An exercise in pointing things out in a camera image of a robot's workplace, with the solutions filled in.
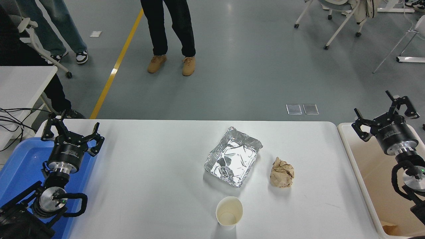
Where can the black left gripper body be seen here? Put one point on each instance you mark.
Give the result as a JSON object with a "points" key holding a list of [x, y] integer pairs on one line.
{"points": [[68, 153]]}

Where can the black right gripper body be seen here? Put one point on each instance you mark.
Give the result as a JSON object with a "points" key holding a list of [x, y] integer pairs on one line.
{"points": [[395, 131]]}

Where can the tan paper ball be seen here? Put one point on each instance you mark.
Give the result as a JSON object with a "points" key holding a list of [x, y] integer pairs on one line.
{"points": [[282, 174]]}

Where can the silver foil tray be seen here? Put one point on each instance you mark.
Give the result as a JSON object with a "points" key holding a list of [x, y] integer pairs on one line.
{"points": [[232, 157]]}

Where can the white paper cup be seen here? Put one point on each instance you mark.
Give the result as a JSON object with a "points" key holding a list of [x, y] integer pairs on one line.
{"points": [[229, 212]]}

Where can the blue plastic tray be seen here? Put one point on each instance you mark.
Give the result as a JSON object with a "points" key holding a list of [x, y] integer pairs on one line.
{"points": [[20, 159]]}

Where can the large pale bin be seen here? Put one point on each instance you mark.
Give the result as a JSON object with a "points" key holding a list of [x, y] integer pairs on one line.
{"points": [[372, 179]]}

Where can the clear floor plate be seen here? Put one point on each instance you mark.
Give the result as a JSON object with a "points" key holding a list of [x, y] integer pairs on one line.
{"points": [[294, 109], [310, 109]]}

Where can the white side table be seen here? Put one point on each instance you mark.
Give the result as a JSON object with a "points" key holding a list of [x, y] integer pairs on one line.
{"points": [[20, 86]]}

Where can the person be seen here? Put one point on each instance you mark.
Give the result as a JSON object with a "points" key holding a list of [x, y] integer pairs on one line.
{"points": [[13, 49], [416, 4], [49, 30], [159, 26]]}

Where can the white desk foot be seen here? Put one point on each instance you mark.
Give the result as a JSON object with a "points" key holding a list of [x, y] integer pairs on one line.
{"points": [[396, 10]]}

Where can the tan paper scrap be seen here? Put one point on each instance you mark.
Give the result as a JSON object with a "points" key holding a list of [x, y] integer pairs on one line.
{"points": [[390, 228]]}

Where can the white-legged office chair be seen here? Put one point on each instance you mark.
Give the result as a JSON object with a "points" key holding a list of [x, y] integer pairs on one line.
{"points": [[342, 25]]}

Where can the small white floor paper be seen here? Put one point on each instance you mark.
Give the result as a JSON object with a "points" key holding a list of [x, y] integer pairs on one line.
{"points": [[95, 34]]}

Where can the pale jacket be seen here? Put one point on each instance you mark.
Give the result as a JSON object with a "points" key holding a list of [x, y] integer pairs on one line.
{"points": [[363, 10]]}

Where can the white wheeled chair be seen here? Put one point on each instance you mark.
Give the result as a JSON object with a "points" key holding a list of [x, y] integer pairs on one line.
{"points": [[28, 24]]}

